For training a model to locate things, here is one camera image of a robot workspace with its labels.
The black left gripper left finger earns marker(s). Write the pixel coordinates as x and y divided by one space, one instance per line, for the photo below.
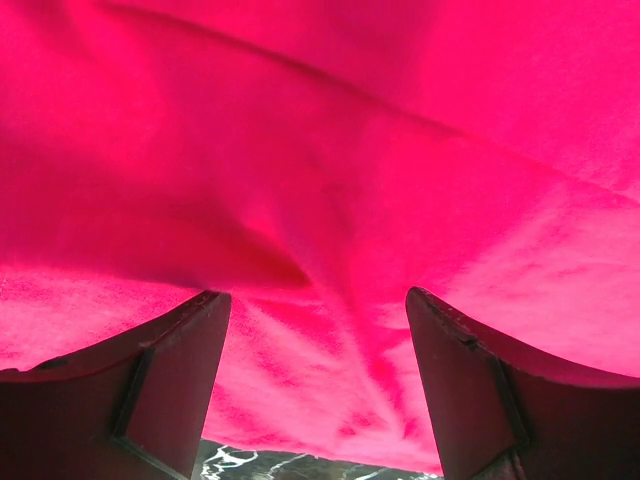
130 407

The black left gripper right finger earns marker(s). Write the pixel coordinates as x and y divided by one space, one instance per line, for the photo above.
502 409

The red t shirt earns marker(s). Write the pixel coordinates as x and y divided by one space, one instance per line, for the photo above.
316 160

